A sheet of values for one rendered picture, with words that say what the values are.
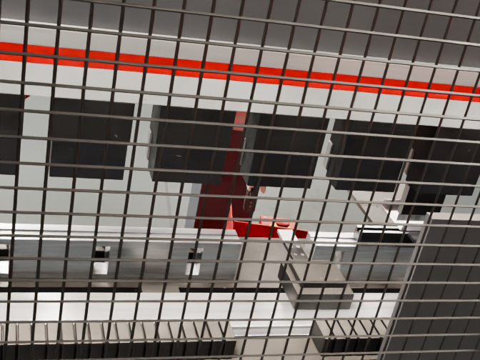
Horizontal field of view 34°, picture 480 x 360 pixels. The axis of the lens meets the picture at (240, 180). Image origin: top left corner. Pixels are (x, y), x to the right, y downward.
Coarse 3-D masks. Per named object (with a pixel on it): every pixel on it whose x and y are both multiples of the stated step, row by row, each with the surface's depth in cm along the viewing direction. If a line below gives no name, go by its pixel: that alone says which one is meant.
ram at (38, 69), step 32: (0, 64) 136; (32, 64) 138; (64, 64) 139; (96, 64) 140; (160, 64) 143; (192, 64) 145; (224, 64) 147; (64, 96) 142; (96, 96) 143; (128, 96) 145; (160, 96) 147; (256, 96) 152; (288, 96) 153; (320, 96) 155; (352, 96) 157; (384, 96) 159; (416, 96) 161
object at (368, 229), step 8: (368, 232) 179; (376, 232) 179; (384, 232) 180; (392, 232) 181; (400, 232) 181; (408, 232) 182; (416, 232) 183; (368, 240) 180; (376, 240) 180; (384, 240) 181; (392, 240) 182; (408, 240) 183
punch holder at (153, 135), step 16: (160, 112) 148; (176, 112) 149; (192, 112) 150; (208, 112) 151; (224, 112) 152; (160, 128) 150; (176, 128) 151; (208, 128) 152; (224, 128) 153; (176, 144) 152; (192, 144) 153; (208, 144) 154; (224, 144) 155; (176, 160) 154; (192, 160) 155; (208, 160) 156; (224, 160) 157; (160, 176) 155; (176, 176) 156; (192, 176) 157
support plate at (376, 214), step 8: (400, 184) 205; (352, 192) 195; (360, 192) 196; (368, 192) 197; (376, 192) 198; (384, 192) 199; (392, 192) 200; (400, 192) 200; (360, 200) 192; (368, 200) 193; (376, 200) 194; (360, 208) 190; (376, 208) 190; (368, 216) 186; (376, 216) 186; (384, 216) 187
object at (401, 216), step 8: (408, 184) 177; (408, 192) 176; (408, 200) 178; (416, 200) 178; (424, 200) 179; (432, 200) 179; (440, 200) 180; (400, 208) 179; (408, 208) 179; (416, 208) 179; (424, 208) 180; (440, 208) 181; (400, 216) 180; (416, 216) 182; (424, 216) 182
